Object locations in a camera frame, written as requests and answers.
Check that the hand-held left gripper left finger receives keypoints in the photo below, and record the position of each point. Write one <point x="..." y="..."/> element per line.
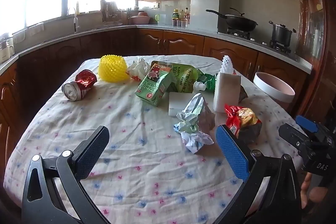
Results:
<point x="92" y="150"/>

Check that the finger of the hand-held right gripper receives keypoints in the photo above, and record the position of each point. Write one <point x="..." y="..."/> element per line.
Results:
<point x="305" y="123"/>
<point x="292" y="137"/>

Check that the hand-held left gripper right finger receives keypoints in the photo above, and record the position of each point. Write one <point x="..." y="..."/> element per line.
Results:
<point x="231" y="150"/>

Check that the pink waste bin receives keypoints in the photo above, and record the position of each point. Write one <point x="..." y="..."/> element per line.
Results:
<point x="273" y="94"/>

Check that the green snack bag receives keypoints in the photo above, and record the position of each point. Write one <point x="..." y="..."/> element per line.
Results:
<point x="208" y="81"/>

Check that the green drink carton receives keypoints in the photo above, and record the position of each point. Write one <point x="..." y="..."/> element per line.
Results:
<point x="152" y="90"/>

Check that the person's right hand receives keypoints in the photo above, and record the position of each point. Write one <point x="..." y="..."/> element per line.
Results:
<point x="316" y="196"/>

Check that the crumpled white paper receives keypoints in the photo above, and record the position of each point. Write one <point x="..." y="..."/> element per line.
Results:
<point x="197" y="141"/>

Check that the red snack packet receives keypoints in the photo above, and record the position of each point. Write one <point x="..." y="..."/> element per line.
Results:
<point x="241" y="116"/>

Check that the white floral tablecloth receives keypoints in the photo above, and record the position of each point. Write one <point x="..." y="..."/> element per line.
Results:
<point x="131" y="161"/>

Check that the crumpled silver foil wrapper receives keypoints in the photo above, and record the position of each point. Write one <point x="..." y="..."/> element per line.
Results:
<point x="194" y="108"/>

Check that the tall white box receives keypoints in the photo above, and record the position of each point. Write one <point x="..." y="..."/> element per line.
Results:
<point x="225" y="92"/>

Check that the crushed red drink can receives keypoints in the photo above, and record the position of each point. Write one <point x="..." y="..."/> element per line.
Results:
<point x="81" y="85"/>

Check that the flat white card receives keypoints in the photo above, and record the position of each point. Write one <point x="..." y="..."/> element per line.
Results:
<point x="181" y="103"/>

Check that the yellow foam fruit net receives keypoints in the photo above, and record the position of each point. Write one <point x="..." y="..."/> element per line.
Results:
<point x="113" y="69"/>

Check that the white foam fruit net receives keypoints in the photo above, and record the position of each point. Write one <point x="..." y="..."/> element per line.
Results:
<point x="226" y="65"/>

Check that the green spout pouch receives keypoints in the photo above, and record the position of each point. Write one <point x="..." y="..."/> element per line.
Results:
<point x="183" y="77"/>

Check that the steel cooking pot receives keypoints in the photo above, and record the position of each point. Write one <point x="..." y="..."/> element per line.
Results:
<point x="281" y="35"/>

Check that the gas stove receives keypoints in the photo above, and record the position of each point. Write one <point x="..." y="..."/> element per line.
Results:
<point x="260" y="41"/>

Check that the wooden door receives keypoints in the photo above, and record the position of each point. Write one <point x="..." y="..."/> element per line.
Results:
<point x="317" y="29"/>

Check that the crumpled white tissue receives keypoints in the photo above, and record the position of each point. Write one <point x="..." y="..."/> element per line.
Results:
<point x="139" y="67"/>

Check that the wooden lower cabinets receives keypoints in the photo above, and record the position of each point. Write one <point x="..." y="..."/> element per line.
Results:
<point x="178" y="43"/>

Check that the black wok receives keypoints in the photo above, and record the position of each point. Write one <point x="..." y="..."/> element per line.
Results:
<point x="239" y="22"/>

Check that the grey kitchen countertop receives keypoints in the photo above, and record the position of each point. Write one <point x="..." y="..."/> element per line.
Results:
<point x="199" y="32"/>

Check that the steel faucet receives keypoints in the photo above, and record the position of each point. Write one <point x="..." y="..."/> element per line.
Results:
<point x="76" y="24"/>

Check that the white kitchen appliance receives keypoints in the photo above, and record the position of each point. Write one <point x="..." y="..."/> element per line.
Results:
<point x="5" y="49"/>

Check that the hanging white cloth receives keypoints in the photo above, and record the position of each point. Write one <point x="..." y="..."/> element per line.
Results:
<point x="35" y="29"/>

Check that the row of spice jars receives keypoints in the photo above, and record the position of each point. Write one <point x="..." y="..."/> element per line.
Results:
<point x="179" y="23"/>

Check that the dish rack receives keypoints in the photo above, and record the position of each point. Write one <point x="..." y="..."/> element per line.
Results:
<point x="110" y="12"/>

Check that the pink basin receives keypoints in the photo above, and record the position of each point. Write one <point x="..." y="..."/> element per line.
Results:
<point x="140" y="19"/>

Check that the dark sauce bottle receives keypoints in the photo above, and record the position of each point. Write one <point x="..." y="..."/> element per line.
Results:
<point x="187" y="14"/>

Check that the wall socket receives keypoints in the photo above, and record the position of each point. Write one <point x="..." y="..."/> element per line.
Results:
<point x="156" y="5"/>

